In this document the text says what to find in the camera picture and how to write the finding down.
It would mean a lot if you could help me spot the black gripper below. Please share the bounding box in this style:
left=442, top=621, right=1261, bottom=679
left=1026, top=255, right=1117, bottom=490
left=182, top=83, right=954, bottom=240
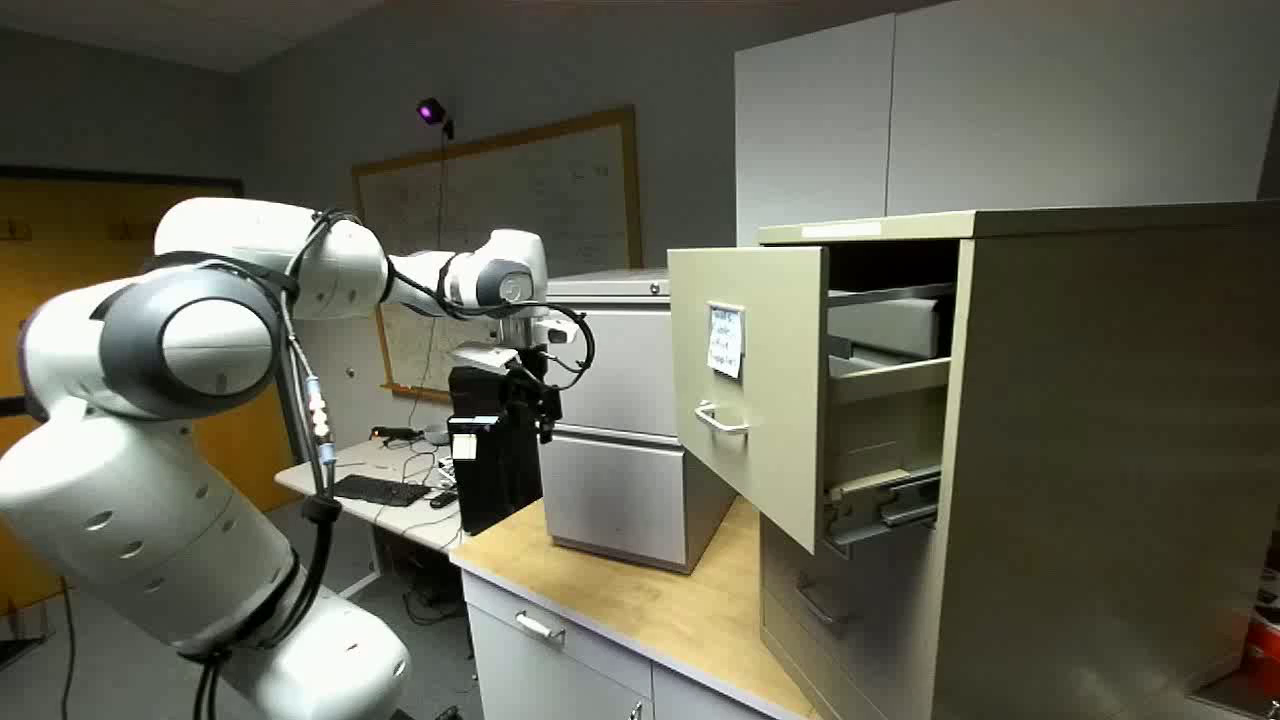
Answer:
left=448, top=347, right=559, bottom=537

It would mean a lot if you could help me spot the beige top cabinet drawer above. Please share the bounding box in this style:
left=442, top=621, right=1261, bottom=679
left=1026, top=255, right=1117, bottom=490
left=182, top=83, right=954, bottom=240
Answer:
left=670, top=240, right=955, bottom=552

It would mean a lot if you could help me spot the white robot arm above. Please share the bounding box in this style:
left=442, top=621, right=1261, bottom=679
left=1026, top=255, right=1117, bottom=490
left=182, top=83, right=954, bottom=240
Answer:
left=0, top=196, right=548, bottom=720

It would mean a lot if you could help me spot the grey lateral filing cabinet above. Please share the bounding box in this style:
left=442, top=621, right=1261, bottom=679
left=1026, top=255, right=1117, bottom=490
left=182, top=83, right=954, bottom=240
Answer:
left=540, top=269, right=734, bottom=572

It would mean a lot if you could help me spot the white base cabinet wooden top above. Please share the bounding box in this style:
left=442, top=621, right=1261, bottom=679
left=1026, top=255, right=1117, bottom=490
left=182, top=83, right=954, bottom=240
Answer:
left=454, top=501, right=816, bottom=720

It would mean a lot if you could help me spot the beige filing cabinet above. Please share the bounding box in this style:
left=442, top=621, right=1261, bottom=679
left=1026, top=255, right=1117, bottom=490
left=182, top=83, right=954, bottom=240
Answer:
left=755, top=199, right=1280, bottom=720

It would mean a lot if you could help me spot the white desk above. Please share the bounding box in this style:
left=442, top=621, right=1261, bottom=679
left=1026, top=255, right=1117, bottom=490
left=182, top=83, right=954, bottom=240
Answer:
left=338, top=438, right=466, bottom=552

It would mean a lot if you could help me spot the black keyboard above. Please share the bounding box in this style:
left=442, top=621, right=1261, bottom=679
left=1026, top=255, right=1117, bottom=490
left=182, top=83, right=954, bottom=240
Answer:
left=331, top=474, right=427, bottom=506

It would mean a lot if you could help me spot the wood-framed whiteboard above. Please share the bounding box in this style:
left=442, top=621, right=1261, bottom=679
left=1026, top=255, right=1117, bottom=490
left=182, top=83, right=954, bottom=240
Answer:
left=347, top=104, right=650, bottom=409

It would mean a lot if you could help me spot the wooden door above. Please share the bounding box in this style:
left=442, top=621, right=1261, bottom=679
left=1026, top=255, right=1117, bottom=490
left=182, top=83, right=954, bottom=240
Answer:
left=0, top=169, right=291, bottom=621

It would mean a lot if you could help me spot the red object at right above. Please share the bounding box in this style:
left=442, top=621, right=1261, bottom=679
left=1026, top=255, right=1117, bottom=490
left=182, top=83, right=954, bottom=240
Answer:
left=1241, top=568, right=1280, bottom=700

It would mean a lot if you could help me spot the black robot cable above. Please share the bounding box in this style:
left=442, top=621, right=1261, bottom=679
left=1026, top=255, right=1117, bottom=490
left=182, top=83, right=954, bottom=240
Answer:
left=191, top=213, right=405, bottom=720

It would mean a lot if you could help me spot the purple-lit camera on stand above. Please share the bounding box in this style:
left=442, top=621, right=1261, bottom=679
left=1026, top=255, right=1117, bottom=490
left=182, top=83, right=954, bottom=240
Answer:
left=415, top=94, right=456, bottom=140

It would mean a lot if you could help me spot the tall white wall cabinet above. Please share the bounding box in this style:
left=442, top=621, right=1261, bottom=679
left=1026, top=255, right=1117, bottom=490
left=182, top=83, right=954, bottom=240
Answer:
left=736, top=0, right=1280, bottom=244

